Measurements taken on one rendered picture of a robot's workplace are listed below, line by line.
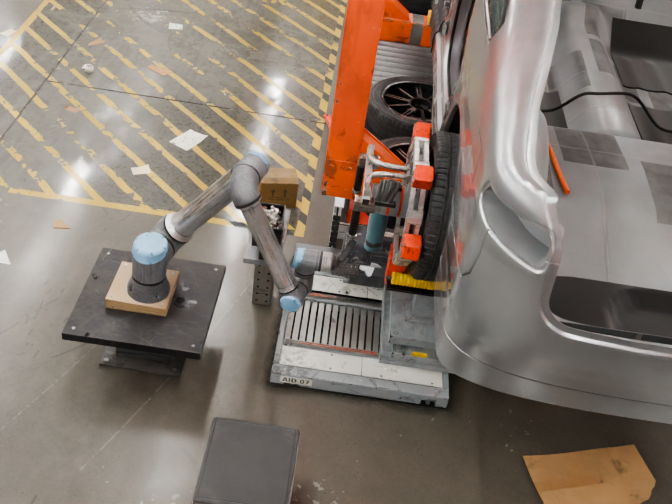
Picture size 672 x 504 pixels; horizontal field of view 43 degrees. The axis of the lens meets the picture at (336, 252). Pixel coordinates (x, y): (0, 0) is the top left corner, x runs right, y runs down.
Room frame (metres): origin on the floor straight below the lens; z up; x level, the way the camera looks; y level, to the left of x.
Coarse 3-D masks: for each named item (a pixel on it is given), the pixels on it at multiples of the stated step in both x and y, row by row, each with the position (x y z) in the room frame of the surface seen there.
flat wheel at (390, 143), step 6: (390, 138) 4.22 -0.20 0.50; (396, 138) 4.23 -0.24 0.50; (402, 138) 4.24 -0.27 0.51; (408, 138) 4.25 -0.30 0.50; (384, 144) 4.14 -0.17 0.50; (390, 144) 4.15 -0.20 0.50; (396, 144) 4.16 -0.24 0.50; (402, 144) 4.18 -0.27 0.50; (408, 144) 4.19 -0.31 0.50; (390, 150) 4.12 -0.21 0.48; (396, 150) 4.13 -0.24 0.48; (402, 150) 4.18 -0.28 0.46; (402, 156) 4.08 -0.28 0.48; (390, 216) 3.67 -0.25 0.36; (390, 222) 3.67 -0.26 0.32; (402, 222) 3.64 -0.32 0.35; (390, 228) 3.66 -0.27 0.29
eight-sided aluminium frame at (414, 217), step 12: (420, 144) 3.18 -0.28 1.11; (408, 156) 3.33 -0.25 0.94; (420, 192) 2.94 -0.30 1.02; (408, 204) 2.90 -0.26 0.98; (420, 204) 2.88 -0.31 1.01; (408, 216) 2.84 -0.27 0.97; (420, 216) 2.84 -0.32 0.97; (396, 228) 3.20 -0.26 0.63; (408, 228) 2.83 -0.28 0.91; (396, 240) 3.12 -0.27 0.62; (396, 252) 3.03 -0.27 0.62; (396, 264) 2.97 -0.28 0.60
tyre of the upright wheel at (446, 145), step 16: (432, 144) 3.23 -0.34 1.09; (448, 144) 3.09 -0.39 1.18; (448, 160) 3.00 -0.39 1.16; (448, 176) 2.93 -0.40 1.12; (432, 192) 2.89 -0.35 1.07; (448, 192) 2.88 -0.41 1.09; (432, 208) 2.83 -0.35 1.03; (448, 208) 2.83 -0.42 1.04; (432, 224) 2.80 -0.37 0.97; (432, 240) 2.78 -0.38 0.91; (432, 256) 2.78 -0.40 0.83; (416, 272) 2.83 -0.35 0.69; (432, 272) 2.80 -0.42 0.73
